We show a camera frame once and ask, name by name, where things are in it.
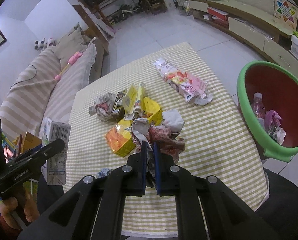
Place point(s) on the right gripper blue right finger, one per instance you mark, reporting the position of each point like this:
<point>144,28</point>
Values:
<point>206,208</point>

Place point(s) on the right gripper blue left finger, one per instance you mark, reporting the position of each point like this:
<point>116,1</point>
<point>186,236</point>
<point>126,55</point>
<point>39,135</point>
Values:
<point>94,207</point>

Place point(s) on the white milk carton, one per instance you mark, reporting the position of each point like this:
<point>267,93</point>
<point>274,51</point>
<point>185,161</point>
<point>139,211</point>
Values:
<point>56,134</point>

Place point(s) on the yellow snack box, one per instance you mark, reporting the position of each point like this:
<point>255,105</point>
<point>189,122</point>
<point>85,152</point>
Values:
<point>126,135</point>

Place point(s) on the red grey wrapper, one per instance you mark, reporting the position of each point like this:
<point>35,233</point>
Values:
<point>166,137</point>

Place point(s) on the grey paper wrapper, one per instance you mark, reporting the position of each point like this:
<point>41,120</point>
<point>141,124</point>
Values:
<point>103,107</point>

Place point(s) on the yellow wrapper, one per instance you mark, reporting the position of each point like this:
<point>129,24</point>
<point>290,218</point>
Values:
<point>133,102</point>

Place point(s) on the green rimmed red basin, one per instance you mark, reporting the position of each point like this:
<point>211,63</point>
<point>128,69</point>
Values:
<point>279,89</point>

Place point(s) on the pink white snack wrapper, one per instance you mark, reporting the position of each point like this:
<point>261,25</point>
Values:
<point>191,88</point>

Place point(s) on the dark brown cigarette box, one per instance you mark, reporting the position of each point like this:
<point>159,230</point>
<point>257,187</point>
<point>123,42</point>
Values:
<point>118,111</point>

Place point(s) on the purple snack bag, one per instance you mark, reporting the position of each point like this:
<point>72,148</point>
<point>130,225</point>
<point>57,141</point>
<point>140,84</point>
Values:
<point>273,126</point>

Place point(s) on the person's left hand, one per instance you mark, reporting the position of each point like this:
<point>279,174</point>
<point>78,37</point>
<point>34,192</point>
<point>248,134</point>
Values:
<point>8,210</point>

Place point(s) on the orange cardboard box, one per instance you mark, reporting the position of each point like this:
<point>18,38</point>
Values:
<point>26,142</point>

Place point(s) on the green checkered tablecloth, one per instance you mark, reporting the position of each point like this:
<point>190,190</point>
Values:
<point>217,141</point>

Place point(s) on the striped beige sofa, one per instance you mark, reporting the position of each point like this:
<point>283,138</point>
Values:
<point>37,95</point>

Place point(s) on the plastic bottle in basin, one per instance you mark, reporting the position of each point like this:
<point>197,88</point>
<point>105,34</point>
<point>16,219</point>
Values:
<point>258,106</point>

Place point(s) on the panda plush toy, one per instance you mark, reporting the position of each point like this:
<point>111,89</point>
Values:
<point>43,44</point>

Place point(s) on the pink toy wand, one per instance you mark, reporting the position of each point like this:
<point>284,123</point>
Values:
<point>71,61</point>

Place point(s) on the beige sofa cushion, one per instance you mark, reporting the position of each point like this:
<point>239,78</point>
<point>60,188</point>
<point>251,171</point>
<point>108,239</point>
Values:
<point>68,46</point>

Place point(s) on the long TV cabinet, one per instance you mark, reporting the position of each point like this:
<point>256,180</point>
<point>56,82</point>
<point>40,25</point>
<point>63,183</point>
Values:
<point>261,31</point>

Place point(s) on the white balance bike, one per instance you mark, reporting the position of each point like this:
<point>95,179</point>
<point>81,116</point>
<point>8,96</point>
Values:
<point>125,11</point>

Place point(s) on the red flat box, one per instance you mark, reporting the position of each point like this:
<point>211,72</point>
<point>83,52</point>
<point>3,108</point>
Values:
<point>222,15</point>

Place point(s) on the chinese checkers board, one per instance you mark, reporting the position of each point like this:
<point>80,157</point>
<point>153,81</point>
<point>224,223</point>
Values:
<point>287,12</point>

